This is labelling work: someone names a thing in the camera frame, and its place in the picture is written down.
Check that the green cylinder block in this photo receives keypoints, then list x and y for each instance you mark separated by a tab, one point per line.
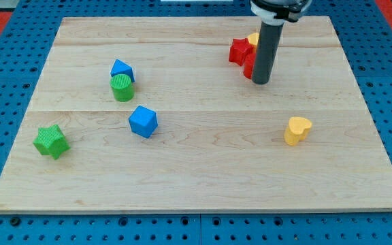
122	87

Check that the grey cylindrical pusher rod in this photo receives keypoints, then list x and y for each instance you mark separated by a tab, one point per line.
269	37

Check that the red circle block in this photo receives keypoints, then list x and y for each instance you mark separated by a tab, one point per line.
248	65

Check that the blue cube block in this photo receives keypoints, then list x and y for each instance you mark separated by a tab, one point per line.
143	121

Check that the light wooden board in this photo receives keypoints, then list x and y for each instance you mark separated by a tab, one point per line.
219	146

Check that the blue triangle block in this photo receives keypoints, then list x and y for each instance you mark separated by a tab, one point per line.
119	67

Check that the white black robot arm flange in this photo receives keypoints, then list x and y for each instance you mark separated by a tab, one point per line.
277	12

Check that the green star block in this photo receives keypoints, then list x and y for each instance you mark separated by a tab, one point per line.
51	141

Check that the yellow block behind rod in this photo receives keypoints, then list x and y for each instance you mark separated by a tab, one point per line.
253	39

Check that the yellow heart block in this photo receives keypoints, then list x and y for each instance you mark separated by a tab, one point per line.
297	130

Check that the red star block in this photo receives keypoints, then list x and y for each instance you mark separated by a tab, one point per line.
239	50

